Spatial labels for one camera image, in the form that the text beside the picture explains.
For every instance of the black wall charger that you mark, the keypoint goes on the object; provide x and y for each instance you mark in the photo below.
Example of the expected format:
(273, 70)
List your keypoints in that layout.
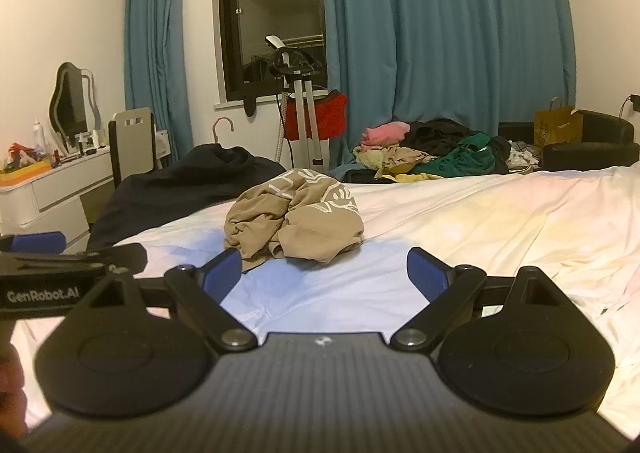
(635, 102)

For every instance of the garment steamer stand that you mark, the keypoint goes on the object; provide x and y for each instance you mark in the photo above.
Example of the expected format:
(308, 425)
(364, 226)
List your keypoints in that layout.
(300, 98)

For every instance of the yellow-green garment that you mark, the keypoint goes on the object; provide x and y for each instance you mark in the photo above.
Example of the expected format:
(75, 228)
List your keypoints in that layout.
(367, 158)

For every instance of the pink clothes hanger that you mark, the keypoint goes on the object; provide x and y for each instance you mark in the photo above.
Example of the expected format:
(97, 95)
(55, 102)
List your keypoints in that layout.
(215, 130)

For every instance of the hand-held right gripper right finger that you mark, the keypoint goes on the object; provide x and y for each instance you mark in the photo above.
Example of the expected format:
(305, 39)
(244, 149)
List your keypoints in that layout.
(424, 274)

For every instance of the dark window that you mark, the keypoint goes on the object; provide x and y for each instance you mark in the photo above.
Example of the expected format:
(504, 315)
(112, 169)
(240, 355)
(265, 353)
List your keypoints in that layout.
(270, 8)

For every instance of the beige chair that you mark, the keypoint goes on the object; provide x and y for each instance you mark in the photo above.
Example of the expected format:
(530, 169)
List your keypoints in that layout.
(132, 133)

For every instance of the red cloth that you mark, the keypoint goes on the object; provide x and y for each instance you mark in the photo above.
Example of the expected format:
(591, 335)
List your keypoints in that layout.
(330, 115)

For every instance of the white dresser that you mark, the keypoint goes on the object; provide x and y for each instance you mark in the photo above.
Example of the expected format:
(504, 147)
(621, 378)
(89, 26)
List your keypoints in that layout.
(55, 188)

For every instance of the wavy framed mirror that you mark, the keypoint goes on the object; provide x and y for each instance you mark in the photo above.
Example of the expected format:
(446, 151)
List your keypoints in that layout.
(70, 98)

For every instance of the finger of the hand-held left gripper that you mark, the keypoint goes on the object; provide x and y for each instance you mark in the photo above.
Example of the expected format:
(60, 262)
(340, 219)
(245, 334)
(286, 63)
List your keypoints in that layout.
(120, 254)
(42, 242)

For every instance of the beige garment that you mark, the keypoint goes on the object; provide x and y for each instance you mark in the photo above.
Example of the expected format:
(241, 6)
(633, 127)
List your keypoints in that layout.
(405, 158)

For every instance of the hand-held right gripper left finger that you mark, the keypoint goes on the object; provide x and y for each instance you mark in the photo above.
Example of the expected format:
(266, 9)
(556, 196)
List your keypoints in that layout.
(225, 273)

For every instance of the narrow blue curtain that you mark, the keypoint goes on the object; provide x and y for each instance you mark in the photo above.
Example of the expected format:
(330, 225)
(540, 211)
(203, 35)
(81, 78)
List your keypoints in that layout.
(155, 58)

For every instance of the white bottle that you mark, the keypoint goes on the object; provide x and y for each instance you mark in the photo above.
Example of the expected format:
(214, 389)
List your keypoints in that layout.
(37, 135)

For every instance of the white bed sheet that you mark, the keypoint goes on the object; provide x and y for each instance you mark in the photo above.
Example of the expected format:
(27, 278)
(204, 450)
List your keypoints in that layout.
(500, 233)

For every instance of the black garment pile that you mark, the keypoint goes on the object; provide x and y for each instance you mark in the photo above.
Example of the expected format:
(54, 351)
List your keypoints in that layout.
(440, 133)

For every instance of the green garment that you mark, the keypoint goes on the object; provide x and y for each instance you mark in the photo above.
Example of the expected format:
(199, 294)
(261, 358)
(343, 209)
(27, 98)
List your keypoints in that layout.
(465, 158)

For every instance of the pink garment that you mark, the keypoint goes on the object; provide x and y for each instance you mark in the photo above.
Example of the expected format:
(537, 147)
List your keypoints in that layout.
(385, 134)

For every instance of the tan t-shirt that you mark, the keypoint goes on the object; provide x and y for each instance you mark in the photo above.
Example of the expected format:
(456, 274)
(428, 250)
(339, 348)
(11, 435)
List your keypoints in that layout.
(300, 228)

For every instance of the orange tray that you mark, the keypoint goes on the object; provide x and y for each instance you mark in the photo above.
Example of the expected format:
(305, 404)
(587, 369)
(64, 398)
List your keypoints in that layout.
(22, 173)

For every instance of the black sofa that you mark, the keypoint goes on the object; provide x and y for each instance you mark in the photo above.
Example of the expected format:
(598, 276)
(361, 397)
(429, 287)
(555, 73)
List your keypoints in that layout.
(600, 133)

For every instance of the black hooded garment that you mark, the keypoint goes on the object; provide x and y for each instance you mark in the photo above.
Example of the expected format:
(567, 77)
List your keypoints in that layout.
(165, 193)

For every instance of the white crumpled cloth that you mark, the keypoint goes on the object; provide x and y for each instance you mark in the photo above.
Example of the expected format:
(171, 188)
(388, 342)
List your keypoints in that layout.
(522, 160)

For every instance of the brown paper bag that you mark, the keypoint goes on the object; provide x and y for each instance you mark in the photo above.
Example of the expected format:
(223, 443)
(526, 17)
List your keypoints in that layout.
(555, 128)

